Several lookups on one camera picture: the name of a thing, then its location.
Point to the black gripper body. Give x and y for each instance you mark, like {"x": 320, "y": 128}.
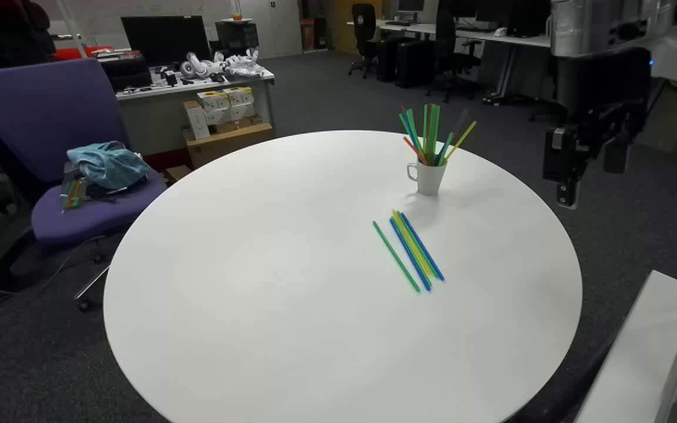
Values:
{"x": 564, "y": 155}

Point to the long green straw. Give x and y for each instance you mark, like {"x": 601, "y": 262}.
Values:
{"x": 395, "y": 257}

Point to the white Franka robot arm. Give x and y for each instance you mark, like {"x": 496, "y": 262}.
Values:
{"x": 604, "y": 31}

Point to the yellow straw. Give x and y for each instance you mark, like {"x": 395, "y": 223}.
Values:
{"x": 462, "y": 140}

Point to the blue straw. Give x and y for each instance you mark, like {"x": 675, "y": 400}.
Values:
{"x": 444, "y": 147}
{"x": 424, "y": 250}
{"x": 413, "y": 257}

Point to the white mug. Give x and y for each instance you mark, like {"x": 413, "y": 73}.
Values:
{"x": 431, "y": 180}

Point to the thin orange straw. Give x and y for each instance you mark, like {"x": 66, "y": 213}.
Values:
{"x": 415, "y": 149}

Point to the yellow-green straw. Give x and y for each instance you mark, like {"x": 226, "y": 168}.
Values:
{"x": 417, "y": 250}

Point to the thin green straw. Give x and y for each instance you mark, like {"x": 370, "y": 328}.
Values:
{"x": 407, "y": 131}

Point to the long white desk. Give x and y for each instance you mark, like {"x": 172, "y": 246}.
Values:
{"x": 487, "y": 37}

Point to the black office chair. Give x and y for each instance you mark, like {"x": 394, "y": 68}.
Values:
{"x": 366, "y": 37}
{"x": 453, "y": 48}

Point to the white side cabinet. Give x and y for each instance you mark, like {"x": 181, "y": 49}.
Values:
{"x": 636, "y": 353}

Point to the black computer tower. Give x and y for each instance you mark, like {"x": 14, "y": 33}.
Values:
{"x": 415, "y": 62}

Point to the wooden door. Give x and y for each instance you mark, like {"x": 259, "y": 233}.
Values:
{"x": 346, "y": 25}

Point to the white packet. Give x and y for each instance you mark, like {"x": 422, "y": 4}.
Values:
{"x": 213, "y": 106}
{"x": 240, "y": 105}

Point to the clear plastic bag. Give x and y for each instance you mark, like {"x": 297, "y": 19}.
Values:
{"x": 201, "y": 67}
{"x": 242, "y": 64}

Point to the brown cardboard box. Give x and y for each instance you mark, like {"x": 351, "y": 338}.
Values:
{"x": 223, "y": 141}

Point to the black equipment case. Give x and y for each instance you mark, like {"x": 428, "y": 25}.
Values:
{"x": 235, "y": 38}

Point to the small black desk device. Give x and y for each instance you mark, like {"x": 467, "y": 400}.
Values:
{"x": 169, "y": 75}

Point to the white office desk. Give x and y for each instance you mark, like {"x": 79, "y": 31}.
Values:
{"x": 158, "y": 108}

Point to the black computer monitor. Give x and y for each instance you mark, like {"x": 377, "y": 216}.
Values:
{"x": 166, "y": 38}

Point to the black bag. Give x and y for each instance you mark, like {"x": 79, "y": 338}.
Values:
{"x": 126, "y": 73}

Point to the teal crumpled cloth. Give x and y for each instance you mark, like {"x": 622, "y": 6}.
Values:
{"x": 106, "y": 165}

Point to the yellow-green striped packet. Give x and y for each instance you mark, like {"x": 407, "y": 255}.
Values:
{"x": 74, "y": 194}

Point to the red low seat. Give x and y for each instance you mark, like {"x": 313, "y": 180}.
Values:
{"x": 88, "y": 52}

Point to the purple office chair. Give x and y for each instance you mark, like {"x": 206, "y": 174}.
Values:
{"x": 35, "y": 119}

